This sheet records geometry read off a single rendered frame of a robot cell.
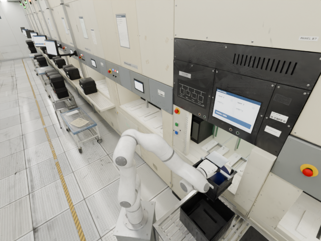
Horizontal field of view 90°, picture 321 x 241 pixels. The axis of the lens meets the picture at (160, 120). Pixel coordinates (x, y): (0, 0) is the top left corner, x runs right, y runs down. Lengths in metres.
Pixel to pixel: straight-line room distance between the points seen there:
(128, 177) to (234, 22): 1.02
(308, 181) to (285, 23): 0.77
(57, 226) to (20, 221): 0.50
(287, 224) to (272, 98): 0.92
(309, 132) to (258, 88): 0.31
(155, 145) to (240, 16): 0.77
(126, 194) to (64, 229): 1.58
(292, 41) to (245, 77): 0.25
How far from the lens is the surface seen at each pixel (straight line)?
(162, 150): 0.82
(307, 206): 1.75
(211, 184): 1.20
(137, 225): 1.47
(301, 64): 0.95
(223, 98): 1.14
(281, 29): 0.96
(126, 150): 0.82
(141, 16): 1.68
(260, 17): 0.99
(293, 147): 1.08
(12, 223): 3.00
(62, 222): 2.64
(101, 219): 2.46
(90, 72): 4.08
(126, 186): 1.06
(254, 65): 1.01
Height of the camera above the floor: 2.10
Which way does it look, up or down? 33 degrees down
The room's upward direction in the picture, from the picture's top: 2 degrees counter-clockwise
